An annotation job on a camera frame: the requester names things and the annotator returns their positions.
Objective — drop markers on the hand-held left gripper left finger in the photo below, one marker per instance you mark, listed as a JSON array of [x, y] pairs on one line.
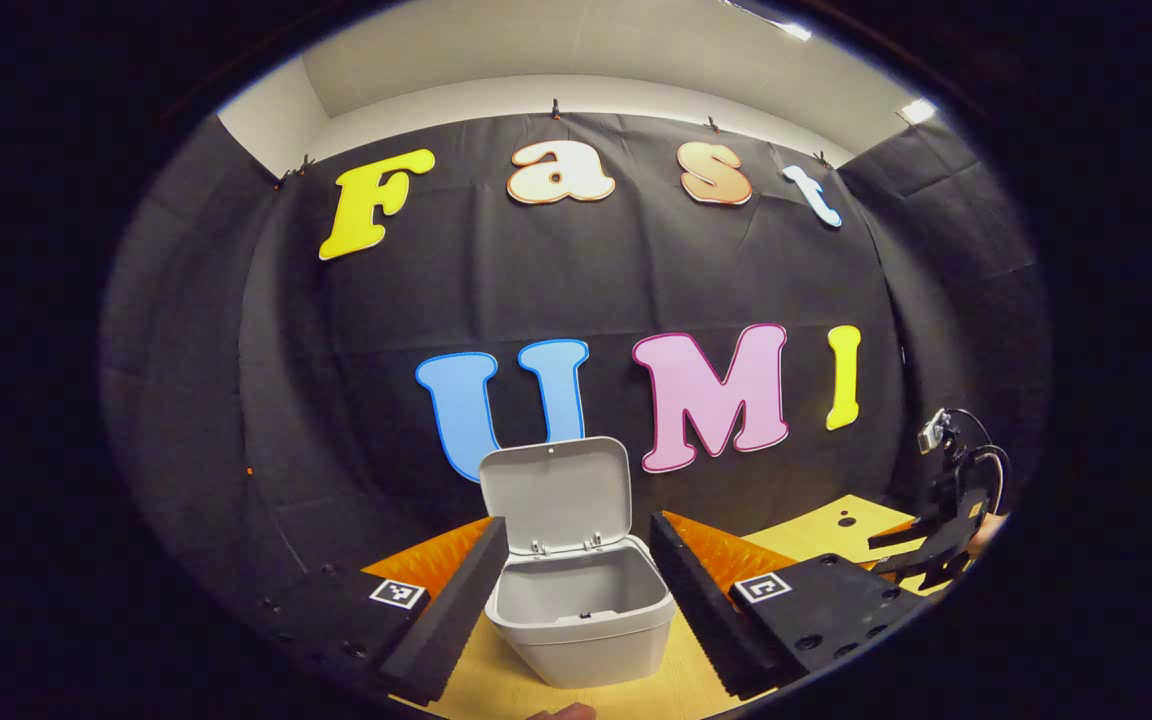
[[456, 620]]

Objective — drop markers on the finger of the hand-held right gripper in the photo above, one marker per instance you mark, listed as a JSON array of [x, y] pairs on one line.
[[931, 568], [901, 536]]

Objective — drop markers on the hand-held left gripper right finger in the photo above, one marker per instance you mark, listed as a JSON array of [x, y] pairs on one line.
[[701, 610]]

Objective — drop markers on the grey desktop garbage bin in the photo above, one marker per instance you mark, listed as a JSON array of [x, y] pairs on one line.
[[586, 640]]

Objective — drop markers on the wooden desktop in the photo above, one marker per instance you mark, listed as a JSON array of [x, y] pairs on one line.
[[826, 525]]

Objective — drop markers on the small ceiling light panel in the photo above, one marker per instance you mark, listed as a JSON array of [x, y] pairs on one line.
[[918, 110]]

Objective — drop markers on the long ceiling light panel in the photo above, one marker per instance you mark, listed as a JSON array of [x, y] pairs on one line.
[[786, 27]]

